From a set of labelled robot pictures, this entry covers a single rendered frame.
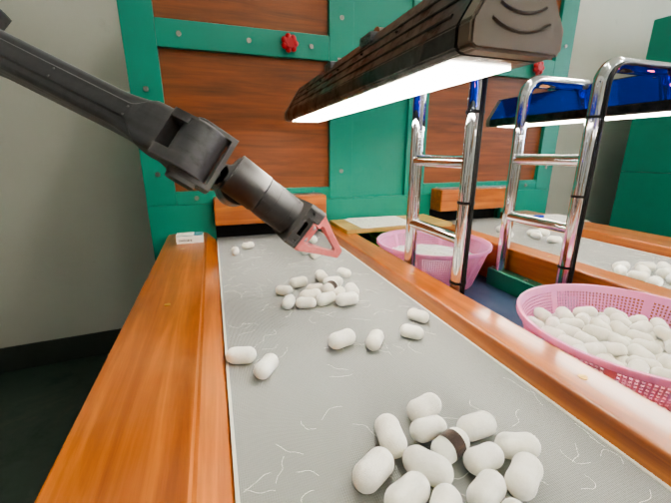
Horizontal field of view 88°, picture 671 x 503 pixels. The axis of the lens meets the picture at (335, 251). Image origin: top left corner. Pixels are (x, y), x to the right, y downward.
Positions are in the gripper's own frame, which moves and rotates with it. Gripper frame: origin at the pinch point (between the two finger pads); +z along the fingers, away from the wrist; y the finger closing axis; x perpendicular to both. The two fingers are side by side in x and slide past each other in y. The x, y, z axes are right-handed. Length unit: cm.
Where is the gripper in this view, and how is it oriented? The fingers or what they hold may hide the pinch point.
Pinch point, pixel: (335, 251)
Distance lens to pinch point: 55.3
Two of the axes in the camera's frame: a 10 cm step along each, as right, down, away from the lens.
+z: 7.2, 5.5, 4.1
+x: -6.1, 8.0, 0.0
